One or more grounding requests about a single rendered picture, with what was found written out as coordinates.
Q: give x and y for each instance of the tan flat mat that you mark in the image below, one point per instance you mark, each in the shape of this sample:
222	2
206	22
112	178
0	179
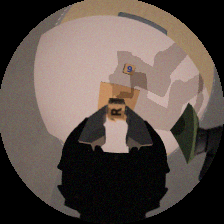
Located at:
109	90

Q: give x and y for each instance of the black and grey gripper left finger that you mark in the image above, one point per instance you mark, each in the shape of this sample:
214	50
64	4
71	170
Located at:
89	133

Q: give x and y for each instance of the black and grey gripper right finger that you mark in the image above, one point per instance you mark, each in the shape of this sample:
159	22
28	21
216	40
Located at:
141	134

